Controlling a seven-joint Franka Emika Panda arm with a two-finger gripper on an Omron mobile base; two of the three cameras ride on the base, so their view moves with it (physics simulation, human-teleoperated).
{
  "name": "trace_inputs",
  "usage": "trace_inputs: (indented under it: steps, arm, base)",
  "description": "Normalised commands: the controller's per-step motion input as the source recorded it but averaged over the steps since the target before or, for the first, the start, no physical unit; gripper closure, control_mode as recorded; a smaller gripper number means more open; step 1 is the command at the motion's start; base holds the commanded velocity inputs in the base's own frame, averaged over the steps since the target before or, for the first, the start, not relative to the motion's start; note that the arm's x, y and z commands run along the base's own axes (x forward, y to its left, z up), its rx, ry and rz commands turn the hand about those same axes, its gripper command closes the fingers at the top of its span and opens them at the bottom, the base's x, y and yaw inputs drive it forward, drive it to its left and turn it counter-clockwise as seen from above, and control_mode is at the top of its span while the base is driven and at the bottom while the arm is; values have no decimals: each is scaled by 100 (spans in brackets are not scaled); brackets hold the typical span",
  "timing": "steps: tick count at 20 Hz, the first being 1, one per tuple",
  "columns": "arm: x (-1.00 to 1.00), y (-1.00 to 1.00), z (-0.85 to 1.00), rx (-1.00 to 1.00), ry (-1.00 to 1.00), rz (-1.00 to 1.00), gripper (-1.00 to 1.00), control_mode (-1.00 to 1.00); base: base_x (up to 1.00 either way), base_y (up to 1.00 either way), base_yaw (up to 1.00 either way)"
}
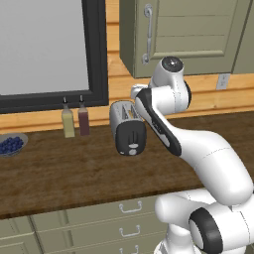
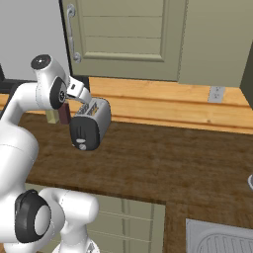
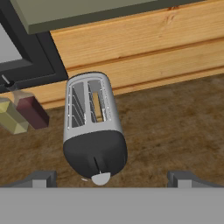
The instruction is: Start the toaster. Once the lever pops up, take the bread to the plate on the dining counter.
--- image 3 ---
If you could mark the grey toaster lever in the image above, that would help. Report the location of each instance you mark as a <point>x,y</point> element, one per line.
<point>101,178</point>

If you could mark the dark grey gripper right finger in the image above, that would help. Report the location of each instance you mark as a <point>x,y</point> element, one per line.
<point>182,178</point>

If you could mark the black framed window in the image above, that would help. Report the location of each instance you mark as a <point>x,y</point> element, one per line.
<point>27,55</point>

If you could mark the bread slice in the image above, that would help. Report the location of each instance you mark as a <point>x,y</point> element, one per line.
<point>97,105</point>

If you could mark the silver and black toaster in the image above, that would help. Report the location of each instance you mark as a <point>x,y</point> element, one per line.
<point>92,128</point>

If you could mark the dark red bottle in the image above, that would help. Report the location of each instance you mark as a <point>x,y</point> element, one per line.
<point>31,110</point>

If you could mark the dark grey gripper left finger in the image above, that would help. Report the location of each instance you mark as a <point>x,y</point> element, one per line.
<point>43,178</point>

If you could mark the yellow bottle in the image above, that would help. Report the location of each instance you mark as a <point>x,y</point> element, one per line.
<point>11,116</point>

